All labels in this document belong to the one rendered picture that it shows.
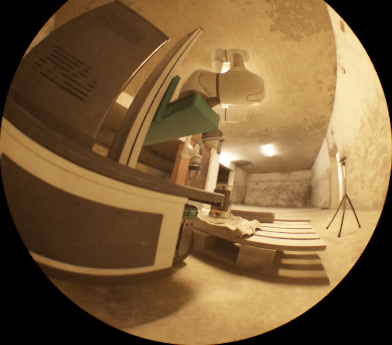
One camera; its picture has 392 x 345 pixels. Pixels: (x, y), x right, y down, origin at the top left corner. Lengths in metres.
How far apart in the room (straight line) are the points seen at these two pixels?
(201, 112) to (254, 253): 0.57
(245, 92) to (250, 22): 2.28
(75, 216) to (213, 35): 2.80
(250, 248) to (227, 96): 0.62
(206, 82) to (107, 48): 0.39
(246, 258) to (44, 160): 0.63
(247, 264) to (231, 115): 0.82
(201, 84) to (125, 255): 0.58
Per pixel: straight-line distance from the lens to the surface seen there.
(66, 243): 0.25
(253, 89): 0.53
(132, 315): 0.35
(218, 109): 0.85
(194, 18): 2.73
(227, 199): 0.74
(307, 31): 3.07
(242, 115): 0.83
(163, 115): 0.50
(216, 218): 0.68
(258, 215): 1.04
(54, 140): 0.22
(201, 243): 0.66
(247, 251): 0.56
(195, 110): 0.41
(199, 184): 6.03
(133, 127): 0.43
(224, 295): 0.45
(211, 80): 0.54
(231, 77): 0.54
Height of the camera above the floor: 0.30
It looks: 21 degrees up
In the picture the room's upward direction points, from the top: 12 degrees clockwise
